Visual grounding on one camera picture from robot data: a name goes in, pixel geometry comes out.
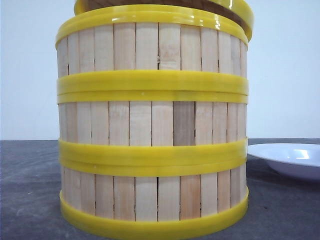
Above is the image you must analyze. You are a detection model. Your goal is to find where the three-bun bamboo steamer tier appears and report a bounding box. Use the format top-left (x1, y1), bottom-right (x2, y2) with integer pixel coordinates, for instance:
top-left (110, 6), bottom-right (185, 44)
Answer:
top-left (59, 101), bottom-right (247, 172)

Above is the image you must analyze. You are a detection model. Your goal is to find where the one-bun bamboo steamer tier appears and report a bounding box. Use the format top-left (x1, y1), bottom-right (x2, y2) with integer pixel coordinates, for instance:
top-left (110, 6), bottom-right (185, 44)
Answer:
top-left (55, 4), bottom-right (248, 103)

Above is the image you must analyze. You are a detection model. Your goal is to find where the yellow bamboo steamer lid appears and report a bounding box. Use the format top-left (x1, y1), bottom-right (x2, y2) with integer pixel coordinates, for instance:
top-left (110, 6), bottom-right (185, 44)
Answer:
top-left (73, 0), bottom-right (256, 41)

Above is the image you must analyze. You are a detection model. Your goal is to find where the two-bun bottom steamer tier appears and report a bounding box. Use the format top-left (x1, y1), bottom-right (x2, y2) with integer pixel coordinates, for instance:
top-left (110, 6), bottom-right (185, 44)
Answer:
top-left (60, 166), bottom-right (249, 240)

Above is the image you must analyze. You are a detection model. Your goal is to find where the white plate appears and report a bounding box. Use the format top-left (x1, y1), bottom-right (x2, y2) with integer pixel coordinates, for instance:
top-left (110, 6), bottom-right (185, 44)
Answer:
top-left (247, 143), bottom-right (320, 182)

